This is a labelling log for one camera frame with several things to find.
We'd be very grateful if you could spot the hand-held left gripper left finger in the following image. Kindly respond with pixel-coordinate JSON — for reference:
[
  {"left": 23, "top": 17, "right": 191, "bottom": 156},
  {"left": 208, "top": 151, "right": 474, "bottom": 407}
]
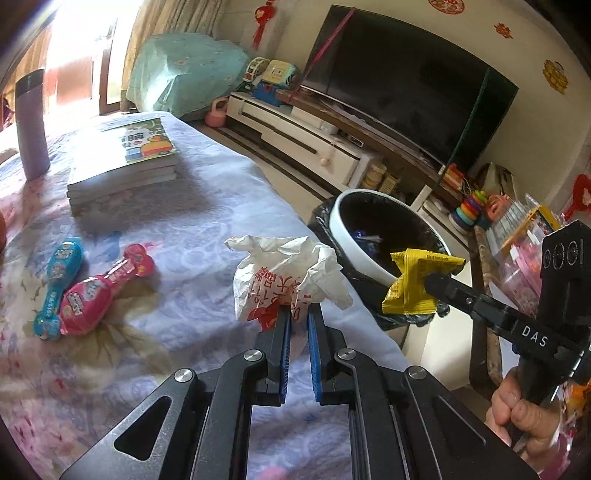
[{"left": 60, "top": 302, "right": 294, "bottom": 480}]

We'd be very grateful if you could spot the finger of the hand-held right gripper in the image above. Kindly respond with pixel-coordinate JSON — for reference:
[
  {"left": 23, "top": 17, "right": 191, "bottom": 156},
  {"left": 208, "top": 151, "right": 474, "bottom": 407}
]
[{"left": 424, "top": 272, "right": 509, "bottom": 333}]

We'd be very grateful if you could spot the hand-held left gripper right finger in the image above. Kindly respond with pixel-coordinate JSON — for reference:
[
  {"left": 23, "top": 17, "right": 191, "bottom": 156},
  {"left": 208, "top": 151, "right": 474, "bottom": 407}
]
[{"left": 306, "top": 305, "right": 541, "bottom": 480}]

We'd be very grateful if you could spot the yellow snack wrapper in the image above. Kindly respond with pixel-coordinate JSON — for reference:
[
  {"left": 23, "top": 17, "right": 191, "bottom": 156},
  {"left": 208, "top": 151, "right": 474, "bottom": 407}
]
[{"left": 381, "top": 248, "right": 466, "bottom": 316}]

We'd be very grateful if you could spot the white paper bag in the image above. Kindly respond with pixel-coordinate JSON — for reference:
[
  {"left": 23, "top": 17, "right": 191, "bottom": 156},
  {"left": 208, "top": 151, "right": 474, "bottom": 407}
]
[{"left": 224, "top": 234, "right": 354, "bottom": 333}]

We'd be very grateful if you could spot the white trash bin black liner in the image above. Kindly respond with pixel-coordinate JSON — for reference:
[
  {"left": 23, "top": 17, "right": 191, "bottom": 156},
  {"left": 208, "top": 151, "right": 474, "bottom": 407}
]
[{"left": 307, "top": 191, "right": 455, "bottom": 330}]

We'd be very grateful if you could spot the white round trash bin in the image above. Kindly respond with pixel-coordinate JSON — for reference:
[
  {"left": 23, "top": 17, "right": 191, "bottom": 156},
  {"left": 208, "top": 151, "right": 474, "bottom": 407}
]
[{"left": 329, "top": 188, "right": 458, "bottom": 296}]

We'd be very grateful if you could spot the person's right hand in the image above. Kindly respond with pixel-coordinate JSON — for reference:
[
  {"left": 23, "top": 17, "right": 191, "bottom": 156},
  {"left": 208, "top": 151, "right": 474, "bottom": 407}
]
[{"left": 485, "top": 367, "right": 566, "bottom": 457}]

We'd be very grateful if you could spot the wooden side table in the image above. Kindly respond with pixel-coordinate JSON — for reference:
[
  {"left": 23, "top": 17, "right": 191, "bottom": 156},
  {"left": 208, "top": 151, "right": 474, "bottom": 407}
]
[{"left": 468, "top": 226, "right": 504, "bottom": 384}]

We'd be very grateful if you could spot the clear pink plastic package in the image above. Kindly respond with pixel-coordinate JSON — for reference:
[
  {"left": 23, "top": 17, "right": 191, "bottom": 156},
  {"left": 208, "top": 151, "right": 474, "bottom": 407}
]
[{"left": 499, "top": 249, "right": 543, "bottom": 315}]

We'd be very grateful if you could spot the yellow colourful toy box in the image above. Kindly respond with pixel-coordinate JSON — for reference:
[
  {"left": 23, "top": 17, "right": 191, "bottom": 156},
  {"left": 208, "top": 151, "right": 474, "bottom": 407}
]
[{"left": 489, "top": 203, "right": 561, "bottom": 259}]

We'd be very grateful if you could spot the orange plastic toy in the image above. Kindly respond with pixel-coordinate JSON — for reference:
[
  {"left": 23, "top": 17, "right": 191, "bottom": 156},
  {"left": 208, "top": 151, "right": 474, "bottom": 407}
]
[{"left": 482, "top": 194, "right": 513, "bottom": 222}]

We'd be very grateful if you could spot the colourful wooden bead toy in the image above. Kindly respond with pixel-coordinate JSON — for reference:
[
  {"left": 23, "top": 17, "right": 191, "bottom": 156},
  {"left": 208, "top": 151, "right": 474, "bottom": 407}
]
[{"left": 443, "top": 164, "right": 469, "bottom": 192}]

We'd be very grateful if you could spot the beige bag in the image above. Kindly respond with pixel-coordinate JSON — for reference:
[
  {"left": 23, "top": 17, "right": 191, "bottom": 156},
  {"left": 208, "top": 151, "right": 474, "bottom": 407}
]
[{"left": 475, "top": 161, "right": 513, "bottom": 195}]

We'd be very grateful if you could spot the lavender floral tablecloth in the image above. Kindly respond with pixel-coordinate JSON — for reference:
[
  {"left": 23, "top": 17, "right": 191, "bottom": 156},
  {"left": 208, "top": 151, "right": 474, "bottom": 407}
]
[{"left": 0, "top": 111, "right": 409, "bottom": 480}]

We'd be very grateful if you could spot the pink candy packet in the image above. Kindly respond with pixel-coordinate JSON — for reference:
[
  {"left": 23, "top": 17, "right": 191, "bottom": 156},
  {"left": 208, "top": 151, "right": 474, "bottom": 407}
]
[{"left": 60, "top": 243, "right": 155, "bottom": 336}]

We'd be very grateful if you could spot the white wooden television cabinet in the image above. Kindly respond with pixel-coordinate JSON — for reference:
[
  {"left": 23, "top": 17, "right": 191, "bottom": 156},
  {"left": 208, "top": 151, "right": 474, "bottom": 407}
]
[{"left": 226, "top": 90, "right": 467, "bottom": 232}]

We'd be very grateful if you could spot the black flat television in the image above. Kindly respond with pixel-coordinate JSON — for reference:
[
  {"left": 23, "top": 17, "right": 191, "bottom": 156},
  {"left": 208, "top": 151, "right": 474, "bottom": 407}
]
[{"left": 302, "top": 4, "right": 520, "bottom": 167}]

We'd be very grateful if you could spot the blue toy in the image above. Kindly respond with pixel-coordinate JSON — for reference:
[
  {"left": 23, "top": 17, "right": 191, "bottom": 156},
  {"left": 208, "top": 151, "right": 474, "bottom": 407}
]
[{"left": 252, "top": 82, "right": 280, "bottom": 104}]

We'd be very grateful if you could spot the cartoon cover book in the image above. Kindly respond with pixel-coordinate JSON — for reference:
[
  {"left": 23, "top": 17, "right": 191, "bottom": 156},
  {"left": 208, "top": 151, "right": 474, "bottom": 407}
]
[{"left": 66, "top": 117, "right": 180, "bottom": 188}]

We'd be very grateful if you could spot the yellow teal toy box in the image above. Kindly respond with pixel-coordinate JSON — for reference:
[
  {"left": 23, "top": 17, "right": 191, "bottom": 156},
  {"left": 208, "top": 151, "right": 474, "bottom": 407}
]
[{"left": 265, "top": 59, "right": 301, "bottom": 88}]

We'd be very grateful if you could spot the thin red stick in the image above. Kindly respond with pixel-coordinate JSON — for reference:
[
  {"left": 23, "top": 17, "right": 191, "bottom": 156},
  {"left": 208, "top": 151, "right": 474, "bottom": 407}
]
[{"left": 300, "top": 9, "right": 356, "bottom": 88}]

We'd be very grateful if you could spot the green white toy basket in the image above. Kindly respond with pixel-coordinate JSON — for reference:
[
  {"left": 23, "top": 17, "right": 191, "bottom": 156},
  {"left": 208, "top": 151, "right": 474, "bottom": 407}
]
[{"left": 244, "top": 56, "right": 271, "bottom": 84}]

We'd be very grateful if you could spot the teal cloth covered furniture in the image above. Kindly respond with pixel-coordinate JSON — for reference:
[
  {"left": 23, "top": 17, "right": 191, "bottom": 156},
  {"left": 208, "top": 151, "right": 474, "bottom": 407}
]
[{"left": 126, "top": 33, "right": 252, "bottom": 121}]

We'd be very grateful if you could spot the purple tumbler with dark lid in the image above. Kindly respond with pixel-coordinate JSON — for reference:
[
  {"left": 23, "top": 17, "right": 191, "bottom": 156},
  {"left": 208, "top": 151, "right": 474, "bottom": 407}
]
[{"left": 14, "top": 68, "right": 51, "bottom": 182}]

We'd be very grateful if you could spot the red knot hanging decoration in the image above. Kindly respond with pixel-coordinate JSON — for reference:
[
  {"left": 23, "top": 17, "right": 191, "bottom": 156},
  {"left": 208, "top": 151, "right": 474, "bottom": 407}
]
[{"left": 252, "top": 0, "right": 275, "bottom": 49}]

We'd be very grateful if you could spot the rainbow stacking ring toy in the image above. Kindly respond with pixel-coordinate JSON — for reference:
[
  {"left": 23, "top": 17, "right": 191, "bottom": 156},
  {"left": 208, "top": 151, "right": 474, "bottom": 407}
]
[{"left": 449, "top": 190, "right": 488, "bottom": 229}]

